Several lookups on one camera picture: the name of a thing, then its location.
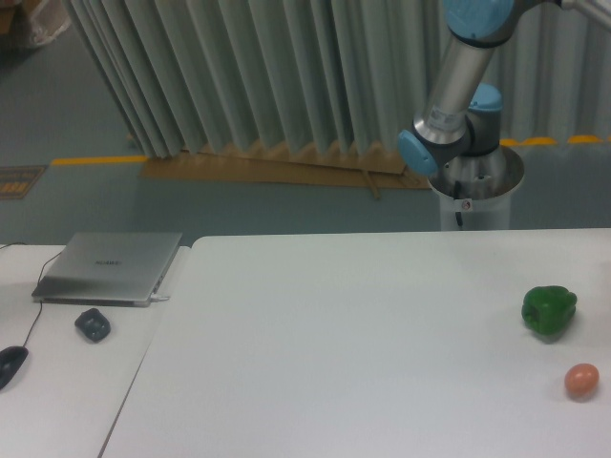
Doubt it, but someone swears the green bell pepper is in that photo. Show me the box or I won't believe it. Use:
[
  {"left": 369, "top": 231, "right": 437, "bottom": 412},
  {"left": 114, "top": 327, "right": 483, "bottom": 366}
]
[{"left": 521, "top": 285, "right": 578, "bottom": 336}]

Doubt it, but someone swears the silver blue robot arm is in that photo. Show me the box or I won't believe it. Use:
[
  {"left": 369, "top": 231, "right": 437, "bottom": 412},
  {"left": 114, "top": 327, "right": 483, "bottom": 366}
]
[{"left": 397, "top": 1, "right": 610, "bottom": 176}]

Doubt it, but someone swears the brown cardboard sheet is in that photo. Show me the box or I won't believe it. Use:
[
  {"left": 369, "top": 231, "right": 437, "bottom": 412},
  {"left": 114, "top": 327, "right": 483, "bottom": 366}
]
[{"left": 139, "top": 140, "right": 430, "bottom": 199}]

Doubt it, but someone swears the white usb plug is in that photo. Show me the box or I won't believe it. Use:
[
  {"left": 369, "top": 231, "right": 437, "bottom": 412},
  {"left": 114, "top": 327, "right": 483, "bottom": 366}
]
[{"left": 150, "top": 295, "right": 170, "bottom": 302}]

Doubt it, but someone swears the pale green curtain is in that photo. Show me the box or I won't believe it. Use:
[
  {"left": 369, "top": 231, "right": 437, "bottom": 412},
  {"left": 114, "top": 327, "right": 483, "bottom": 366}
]
[{"left": 65, "top": 1, "right": 610, "bottom": 157}]

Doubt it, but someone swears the silver closed laptop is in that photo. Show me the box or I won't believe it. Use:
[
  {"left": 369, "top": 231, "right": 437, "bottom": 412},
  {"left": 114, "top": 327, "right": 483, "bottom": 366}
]
[{"left": 32, "top": 232, "right": 182, "bottom": 306}]

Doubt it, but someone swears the black small controller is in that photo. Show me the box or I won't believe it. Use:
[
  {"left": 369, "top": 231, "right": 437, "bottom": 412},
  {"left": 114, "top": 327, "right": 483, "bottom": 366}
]
[{"left": 74, "top": 308, "right": 112, "bottom": 344}]

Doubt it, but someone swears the brown egg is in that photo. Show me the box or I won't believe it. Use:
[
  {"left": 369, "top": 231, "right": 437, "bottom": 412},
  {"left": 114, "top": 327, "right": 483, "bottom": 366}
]
[{"left": 564, "top": 363, "right": 600, "bottom": 398}]

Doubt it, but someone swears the black computer mouse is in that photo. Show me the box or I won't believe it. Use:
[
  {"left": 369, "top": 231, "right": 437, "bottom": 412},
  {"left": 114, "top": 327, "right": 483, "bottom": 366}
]
[{"left": 0, "top": 345, "right": 29, "bottom": 390}]

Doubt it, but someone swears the clear plastic bag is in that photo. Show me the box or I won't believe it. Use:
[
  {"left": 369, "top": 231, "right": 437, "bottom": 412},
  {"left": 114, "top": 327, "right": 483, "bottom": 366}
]
[{"left": 15, "top": 0, "right": 72, "bottom": 49}]

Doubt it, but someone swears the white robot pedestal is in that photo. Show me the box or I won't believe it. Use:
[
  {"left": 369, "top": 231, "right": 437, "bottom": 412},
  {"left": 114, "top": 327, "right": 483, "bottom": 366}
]
[{"left": 429, "top": 146, "right": 525, "bottom": 231}]

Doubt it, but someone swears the black mouse cable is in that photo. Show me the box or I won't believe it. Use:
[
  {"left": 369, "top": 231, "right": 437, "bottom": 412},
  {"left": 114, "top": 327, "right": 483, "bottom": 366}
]
[{"left": 0, "top": 241, "right": 68, "bottom": 349}]

